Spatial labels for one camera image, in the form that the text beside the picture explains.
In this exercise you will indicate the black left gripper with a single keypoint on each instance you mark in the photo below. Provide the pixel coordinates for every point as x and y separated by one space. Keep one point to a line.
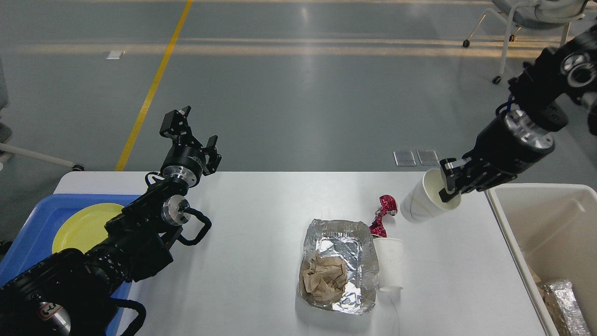
187 159

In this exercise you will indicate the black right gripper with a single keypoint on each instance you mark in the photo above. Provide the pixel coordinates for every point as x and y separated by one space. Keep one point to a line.
508 146

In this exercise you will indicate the white paper cup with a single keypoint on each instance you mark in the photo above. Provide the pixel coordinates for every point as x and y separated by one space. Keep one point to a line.
423 202

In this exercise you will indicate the red snack wrapper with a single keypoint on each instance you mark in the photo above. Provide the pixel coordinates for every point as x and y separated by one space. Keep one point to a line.
388 207

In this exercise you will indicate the yellow plate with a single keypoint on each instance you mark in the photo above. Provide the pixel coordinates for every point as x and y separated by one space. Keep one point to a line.
85 229

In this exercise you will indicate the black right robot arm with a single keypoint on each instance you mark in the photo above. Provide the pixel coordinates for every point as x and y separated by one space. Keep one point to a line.
570 70

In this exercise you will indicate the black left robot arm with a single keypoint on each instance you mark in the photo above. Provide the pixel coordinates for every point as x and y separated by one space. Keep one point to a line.
164 217

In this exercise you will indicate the floor outlet plate right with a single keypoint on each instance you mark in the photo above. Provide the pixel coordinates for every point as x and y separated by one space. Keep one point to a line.
428 157

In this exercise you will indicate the floor outlet plate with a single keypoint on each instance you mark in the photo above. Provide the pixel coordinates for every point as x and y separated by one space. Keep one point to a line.
404 158
115 55
428 157

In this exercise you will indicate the clear plastic cup lying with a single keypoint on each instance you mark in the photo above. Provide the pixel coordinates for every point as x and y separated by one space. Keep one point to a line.
389 253

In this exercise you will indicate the white plastic bin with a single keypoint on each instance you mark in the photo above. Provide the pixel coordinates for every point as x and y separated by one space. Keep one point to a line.
551 232

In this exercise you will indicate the floor outlet plate left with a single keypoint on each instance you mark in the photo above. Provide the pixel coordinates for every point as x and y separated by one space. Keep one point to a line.
115 55

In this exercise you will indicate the aluminium foil tray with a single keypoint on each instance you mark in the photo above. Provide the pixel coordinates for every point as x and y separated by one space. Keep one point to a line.
353 242

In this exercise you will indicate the crumpled brown paper ball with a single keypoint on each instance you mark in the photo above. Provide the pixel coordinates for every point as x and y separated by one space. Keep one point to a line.
325 278

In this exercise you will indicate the grey office chair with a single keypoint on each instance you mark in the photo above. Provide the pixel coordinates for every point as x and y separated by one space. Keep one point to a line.
531 14

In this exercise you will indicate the white chair base left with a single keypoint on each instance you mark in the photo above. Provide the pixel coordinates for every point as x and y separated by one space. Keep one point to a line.
6 135

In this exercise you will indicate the blue plastic tray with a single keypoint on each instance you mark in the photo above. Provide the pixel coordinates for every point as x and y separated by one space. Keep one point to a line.
42 224

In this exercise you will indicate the foil item in bin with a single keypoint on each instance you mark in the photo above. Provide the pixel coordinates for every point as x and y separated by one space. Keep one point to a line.
560 301

